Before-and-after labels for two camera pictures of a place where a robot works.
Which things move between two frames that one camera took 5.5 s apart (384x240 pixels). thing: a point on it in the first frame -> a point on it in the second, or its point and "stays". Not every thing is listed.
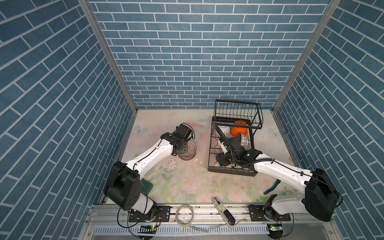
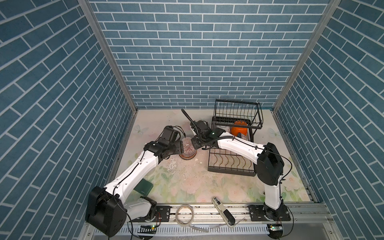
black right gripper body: x=225 y=159 -> x=198 y=142
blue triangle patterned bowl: x=242 y=139 stays
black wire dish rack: x=231 y=149 stays
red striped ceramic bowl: x=191 y=151 stays
